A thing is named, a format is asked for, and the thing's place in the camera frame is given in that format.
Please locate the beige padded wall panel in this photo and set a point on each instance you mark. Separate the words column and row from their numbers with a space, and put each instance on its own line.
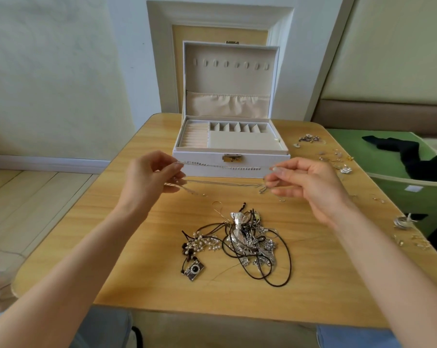
column 392, row 61

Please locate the small earrings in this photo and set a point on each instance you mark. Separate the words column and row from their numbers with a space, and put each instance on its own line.
column 307, row 137

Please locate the person's right hand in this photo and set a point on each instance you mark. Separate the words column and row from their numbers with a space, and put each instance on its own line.
column 316, row 188

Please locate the person's right forearm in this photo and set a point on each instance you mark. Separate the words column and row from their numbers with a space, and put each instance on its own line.
column 399, row 286

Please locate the white jewelry box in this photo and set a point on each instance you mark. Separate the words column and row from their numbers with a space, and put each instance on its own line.
column 229, row 76

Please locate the black cloth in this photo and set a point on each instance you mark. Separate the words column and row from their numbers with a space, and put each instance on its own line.
column 418, row 163

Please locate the person's left forearm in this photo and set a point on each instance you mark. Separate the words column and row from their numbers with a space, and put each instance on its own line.
column 66, row 286

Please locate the person's left hand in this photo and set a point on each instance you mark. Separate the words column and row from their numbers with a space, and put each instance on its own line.
column 146, row 184

